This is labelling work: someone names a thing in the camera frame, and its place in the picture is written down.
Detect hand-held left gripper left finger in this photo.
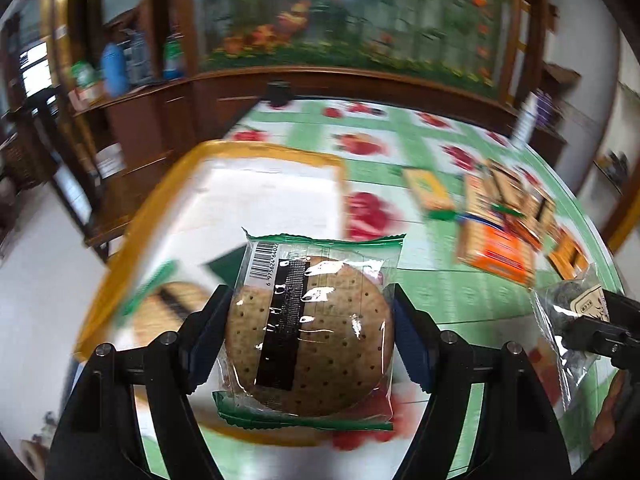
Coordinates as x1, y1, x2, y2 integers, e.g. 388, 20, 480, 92
45, 284, 236, 480

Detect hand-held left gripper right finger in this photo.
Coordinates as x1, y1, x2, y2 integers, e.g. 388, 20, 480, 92
390, 282, 573, 480

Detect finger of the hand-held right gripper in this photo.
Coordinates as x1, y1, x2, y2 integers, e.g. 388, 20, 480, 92
597, 287, 640, 331
557, 316, 640, 368

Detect clear packet of dark snack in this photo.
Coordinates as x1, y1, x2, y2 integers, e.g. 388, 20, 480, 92
530, 262, 608, 411

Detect round biscuit packet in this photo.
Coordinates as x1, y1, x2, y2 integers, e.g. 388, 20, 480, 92
212, 227, 406, 433
117, 257, 213, 348

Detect yellow tray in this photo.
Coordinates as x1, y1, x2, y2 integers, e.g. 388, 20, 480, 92
75, 140, 351, 448

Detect yellow label cracker packet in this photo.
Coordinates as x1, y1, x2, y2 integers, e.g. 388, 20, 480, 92
402, 167, 457, 222

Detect fruit print tablecloth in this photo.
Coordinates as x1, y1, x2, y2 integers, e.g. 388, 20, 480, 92
142, 97, 626, 480

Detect pile of snack packets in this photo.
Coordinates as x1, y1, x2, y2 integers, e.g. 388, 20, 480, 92
457, 159, 592, 288

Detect wooden chair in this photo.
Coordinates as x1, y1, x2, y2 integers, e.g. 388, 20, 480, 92
27, 92, 133, 263

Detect white bucket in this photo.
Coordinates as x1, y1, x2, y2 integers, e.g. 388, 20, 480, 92
95, 142, 126, 178

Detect white spray bottle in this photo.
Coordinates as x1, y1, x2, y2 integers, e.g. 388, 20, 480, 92
510, 102, 538, 148

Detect purple bottle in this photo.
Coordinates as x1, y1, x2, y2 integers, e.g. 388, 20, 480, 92
535, 91, 553, 128

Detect wooden side cabinet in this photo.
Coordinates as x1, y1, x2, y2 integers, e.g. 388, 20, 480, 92
72, 77, 201, 221

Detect wicker basket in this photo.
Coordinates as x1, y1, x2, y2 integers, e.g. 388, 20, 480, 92
5, 135, 51, 191

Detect black round container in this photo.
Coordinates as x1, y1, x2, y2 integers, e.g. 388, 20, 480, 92
265, 80, 293, 108

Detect small cardboard box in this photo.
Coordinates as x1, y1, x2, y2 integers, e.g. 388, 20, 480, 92
70, 85, 106, 108

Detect green label bottle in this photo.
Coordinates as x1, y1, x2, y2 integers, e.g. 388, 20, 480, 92
162, 32, 187, 81

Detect blue thermos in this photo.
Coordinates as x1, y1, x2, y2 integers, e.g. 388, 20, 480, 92
100, 42, 128, 97

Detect clear water bottle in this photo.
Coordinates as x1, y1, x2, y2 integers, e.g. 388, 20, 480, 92
127, 30, 156, 86

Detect green bag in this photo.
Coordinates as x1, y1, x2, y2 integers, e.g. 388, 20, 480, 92
70, 60, 98, 91

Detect glass flower display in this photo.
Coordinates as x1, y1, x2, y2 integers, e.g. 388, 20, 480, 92
192, 0, 516, 98

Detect brown wall shelf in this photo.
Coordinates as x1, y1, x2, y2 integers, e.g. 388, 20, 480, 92
542, 62, 581, 91

